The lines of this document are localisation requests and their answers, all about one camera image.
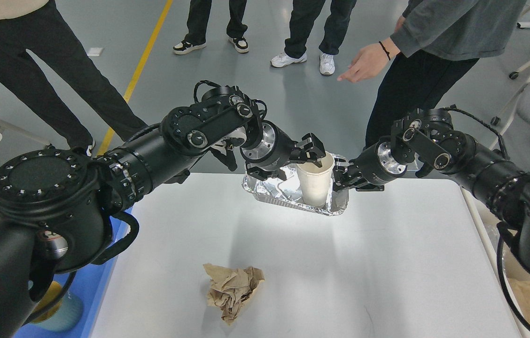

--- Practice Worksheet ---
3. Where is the blue-green mug yellow inside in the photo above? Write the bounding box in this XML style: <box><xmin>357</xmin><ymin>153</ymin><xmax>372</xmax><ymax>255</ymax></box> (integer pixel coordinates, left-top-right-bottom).
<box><xmin>31</xmin><ymin>282</ymin><xmax>83</xmax><ymax>332</ymax></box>

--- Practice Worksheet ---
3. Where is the person with black-white sneakers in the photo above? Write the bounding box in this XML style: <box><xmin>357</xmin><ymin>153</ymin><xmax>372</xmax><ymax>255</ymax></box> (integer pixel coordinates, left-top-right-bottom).
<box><xmin>173</xmin><ymin>0</ymin><xmax>249</xmax><ymax>56</ymax></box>

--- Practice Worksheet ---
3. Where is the person in cream top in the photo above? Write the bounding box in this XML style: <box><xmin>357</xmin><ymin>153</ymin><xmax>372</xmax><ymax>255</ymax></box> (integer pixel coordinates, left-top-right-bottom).
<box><xmin>0</xmin><ymin>0</ymin><xmax>149</xmax><ymax>158</ymax></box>

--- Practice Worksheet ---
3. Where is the blue plastic tray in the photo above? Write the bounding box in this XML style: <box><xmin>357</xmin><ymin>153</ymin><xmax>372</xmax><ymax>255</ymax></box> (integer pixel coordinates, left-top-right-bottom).
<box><xmin>11</xmin><ymin>214</ymin><xmax>129</xmax><ymax>338</ymax></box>

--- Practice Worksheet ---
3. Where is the bystander bare hand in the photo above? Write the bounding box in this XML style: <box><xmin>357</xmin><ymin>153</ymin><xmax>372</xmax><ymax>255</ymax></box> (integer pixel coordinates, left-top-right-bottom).
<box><xmin>337</xmin><ymin>42</ymin><xmax>390</xmax><ymax>83</ymax></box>

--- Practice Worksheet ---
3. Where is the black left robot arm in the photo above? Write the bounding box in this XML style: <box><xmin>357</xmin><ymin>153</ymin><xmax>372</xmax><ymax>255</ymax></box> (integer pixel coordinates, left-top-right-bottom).
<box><xmin>0</xmin><ymin>80</ymin><xmax>325</xmax><ymax>338</ymax></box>

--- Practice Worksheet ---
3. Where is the white plastic bin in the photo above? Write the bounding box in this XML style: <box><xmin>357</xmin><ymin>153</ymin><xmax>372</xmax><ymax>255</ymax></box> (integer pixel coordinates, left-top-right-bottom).
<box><xmin>462</xmin><ymin>189</ymin><xmax>530</xmax><ymax>320</ymax></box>

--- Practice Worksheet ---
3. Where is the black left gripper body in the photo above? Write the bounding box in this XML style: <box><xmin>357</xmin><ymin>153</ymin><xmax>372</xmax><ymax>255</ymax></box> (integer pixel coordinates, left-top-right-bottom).
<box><xmin>241</xmin><ymin>121</ymin><xmax>295</xmax><ymax>170</ymax></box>

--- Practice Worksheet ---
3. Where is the person with grey sneakers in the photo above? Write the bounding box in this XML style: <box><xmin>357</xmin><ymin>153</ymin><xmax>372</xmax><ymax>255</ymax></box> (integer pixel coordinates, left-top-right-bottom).
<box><xmin>338</xmin><ymin>0</ymin><xmax>529</xmax><ymax>148</ymax></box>

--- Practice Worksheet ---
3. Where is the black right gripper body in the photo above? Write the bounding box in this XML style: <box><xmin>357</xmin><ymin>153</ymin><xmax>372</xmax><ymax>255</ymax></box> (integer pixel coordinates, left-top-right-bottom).
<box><xmin>349</xmin><ymin>141</ymin><xmax>407</xmax><ymax>191</ymax></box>

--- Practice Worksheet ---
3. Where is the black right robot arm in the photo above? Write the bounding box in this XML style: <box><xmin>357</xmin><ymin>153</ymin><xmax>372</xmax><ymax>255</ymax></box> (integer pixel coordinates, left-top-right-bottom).
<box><xmin>333</xmin><ymin>106</ymin><xmax>530</xmax><ymax>274</ymax></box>

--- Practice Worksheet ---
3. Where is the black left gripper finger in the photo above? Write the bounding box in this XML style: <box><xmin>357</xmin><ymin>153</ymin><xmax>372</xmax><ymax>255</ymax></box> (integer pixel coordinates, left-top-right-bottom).
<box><xmin>246</xmin><ymin>164</ymin><xmax>288</xmax><ymax>181</ymax></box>
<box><xmin>291</xmin><ymin>133</ymin><xmax>327</xmax><ymax>163</ymax></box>

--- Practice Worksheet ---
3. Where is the crushed clear plastic bottle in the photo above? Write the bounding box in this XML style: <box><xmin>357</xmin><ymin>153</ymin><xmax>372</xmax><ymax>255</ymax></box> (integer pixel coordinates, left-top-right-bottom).
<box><xmin>242</xmin><ymin>163</ymin><xmax>349</xmax><ymax>216</ymax></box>

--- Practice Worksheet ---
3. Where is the white paper cup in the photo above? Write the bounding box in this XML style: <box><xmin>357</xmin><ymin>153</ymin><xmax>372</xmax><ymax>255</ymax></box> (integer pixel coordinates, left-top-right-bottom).
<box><xmin>296</xmin><ymin>152</ymin><xmax>335</xmax><ymax>207</ymax></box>

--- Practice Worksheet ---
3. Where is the person with white sneakers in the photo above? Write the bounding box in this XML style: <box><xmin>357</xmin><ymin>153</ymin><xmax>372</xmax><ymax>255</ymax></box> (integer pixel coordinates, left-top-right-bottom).
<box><xmin>270</xmin><ymin>0</ymin><xmax>358</xmax><ymax>77</ymax></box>

